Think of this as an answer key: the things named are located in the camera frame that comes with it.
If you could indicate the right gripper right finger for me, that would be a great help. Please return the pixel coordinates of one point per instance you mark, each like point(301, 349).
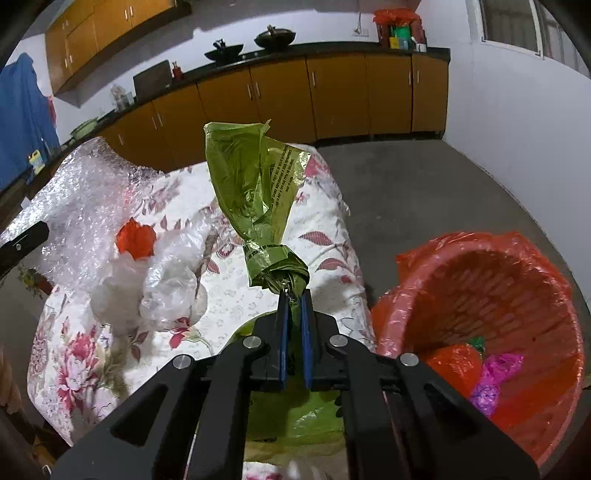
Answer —
point(322, 370)

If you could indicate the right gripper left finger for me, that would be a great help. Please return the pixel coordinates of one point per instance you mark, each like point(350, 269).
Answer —
point(269, 370)

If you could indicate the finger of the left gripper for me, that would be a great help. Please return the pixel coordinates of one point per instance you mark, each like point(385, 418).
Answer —
point(16, 250)

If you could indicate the clear bubble wrap sheet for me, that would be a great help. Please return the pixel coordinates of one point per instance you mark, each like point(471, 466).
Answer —
point(92, 194)

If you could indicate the orange plastic bag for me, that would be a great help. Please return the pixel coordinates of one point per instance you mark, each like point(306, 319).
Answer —
point(136, 239)

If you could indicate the clear plastic bag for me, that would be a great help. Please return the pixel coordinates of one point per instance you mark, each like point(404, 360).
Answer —
point(157, 291)

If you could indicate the pink purple plastic bag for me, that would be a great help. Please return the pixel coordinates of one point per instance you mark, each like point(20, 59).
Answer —
point(496, 370)

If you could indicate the green paw print bag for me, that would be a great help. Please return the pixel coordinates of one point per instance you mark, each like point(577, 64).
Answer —
point(256, 179)

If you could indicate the red trash basket with liner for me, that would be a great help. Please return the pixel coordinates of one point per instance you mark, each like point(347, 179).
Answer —
point(503, 289)

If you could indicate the orange lower kitchen cabinets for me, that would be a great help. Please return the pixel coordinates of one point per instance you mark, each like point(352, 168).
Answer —
point(307, 98)

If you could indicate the potted flower plant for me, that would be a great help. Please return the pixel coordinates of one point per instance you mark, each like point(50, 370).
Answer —
point(35, 283)

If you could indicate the blue hanging cloth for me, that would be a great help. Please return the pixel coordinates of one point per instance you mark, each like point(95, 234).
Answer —
point(27, 123)

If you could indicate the floral white tablecloth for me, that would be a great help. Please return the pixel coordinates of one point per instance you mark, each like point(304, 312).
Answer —
point(79, 370)

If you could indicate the green pot on counter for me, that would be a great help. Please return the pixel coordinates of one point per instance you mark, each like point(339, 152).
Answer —
point(84, 129)

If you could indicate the glass jars on counter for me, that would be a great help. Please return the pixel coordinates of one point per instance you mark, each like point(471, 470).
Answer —
point(121, 98)

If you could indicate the black wok left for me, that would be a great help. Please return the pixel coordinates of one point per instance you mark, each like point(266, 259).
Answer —
point(223, 53)

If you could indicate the black wok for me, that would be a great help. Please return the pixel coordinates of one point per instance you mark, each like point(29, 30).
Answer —
point(275, 39)
point(223, 53)

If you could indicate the black wok right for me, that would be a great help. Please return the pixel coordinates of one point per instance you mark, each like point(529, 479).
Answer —
point(275, 39)

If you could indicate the red bag with containers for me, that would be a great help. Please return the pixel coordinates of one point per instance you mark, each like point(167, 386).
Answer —
point(400, 29)

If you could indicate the barred window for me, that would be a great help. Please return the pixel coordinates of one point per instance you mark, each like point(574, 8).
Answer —
point(528, 26)

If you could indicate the orange upper wall cabinets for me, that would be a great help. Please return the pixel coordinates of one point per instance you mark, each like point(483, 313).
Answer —
point(88, 33)

